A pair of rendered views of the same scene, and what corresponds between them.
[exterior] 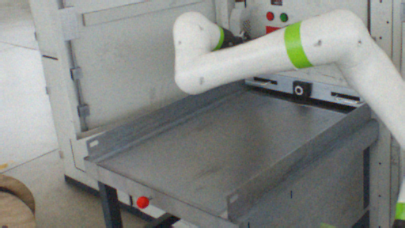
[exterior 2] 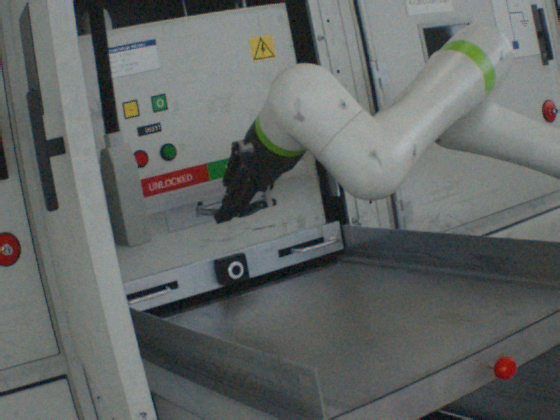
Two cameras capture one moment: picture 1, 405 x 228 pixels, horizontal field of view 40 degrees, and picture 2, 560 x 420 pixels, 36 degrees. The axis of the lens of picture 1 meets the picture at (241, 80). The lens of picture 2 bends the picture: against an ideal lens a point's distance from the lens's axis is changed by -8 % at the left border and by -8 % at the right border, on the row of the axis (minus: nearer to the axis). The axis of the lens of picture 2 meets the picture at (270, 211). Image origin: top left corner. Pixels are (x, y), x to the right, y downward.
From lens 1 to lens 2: 188 cm
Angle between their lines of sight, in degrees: 70
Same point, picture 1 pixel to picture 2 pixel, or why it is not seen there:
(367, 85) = (499, 120)
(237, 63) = (442, 108)
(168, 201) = (521, 341)
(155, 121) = (216, 360)
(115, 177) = (403, 399)
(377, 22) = not seen: hidden behind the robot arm
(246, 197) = not seen: outside the picture
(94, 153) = (313, 402)
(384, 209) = not seen: hidden behind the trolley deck
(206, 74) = (417, 139)
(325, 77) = (259, 231)
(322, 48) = (504, 62)
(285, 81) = (193, 272)
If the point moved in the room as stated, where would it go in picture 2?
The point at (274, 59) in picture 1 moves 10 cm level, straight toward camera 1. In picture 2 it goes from (473, 90) to (528, 83)
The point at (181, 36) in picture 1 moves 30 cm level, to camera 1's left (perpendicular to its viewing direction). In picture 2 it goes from (337, 94) to (281, 113)
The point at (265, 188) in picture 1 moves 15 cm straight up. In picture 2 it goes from (542, 268) to (531, 180)
